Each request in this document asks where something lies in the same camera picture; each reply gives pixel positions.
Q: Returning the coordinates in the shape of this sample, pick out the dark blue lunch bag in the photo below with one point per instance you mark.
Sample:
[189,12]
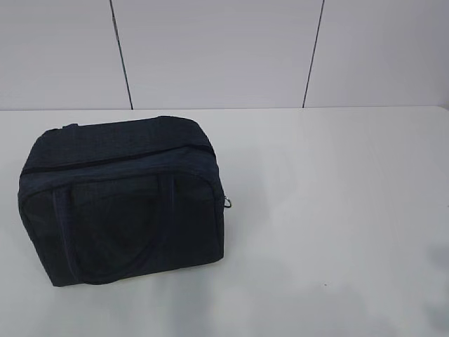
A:
[106,202]

